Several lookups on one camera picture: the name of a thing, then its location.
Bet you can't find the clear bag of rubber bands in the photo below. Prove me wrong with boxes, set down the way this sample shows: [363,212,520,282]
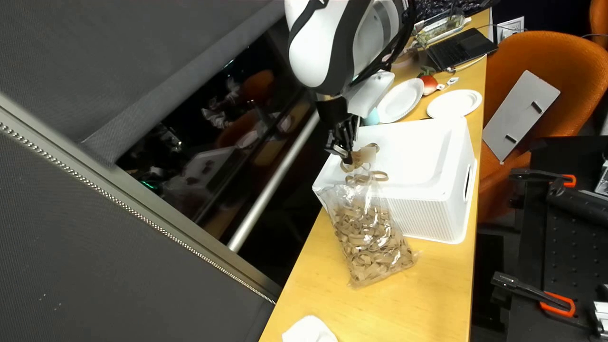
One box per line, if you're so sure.
[319,178,420,288]

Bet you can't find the black perforated board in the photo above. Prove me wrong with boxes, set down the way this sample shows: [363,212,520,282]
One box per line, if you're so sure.
[505,134,608,342]

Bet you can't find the silver metal handrail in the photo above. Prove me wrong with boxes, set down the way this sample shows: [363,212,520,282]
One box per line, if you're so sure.
[226,109,321,254]

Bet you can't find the small white adapter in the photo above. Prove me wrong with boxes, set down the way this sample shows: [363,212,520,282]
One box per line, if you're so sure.
[437,73,461,90]

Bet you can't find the grey metal plate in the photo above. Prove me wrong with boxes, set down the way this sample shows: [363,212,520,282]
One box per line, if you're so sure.
[480,68,562,165]

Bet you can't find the clear plastic bottle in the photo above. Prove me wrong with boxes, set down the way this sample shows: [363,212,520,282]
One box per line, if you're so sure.
[414,13,473,49]

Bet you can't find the white plastic storage box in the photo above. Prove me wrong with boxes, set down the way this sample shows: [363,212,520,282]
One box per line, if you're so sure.
[309,115,477,244]

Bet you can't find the black clamp orange handle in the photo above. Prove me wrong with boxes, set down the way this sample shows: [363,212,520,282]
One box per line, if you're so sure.
[490,269,579,320]
[511,168,579,193]

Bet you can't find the white printed card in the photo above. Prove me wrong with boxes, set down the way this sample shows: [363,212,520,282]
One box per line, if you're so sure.
[494,14,528,45]

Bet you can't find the black laptop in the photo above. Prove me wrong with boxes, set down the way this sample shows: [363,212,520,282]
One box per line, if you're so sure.
[423,26,499,71]

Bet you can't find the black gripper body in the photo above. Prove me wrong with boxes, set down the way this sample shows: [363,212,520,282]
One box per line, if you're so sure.
[313,90,357,138]

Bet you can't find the orange chair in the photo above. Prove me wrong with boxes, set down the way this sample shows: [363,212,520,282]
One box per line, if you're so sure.
[477,28,608,223]
[587,0,608,49]

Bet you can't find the black keyboard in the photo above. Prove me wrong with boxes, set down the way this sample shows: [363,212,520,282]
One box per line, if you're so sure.
[410,0,501,20]

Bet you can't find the narrow grey window post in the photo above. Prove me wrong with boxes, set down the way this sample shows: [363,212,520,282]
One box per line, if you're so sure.
[0,90,283,303]

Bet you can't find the white crumpled cloth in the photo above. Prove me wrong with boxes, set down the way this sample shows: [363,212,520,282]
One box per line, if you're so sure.
[281,313,340,342]

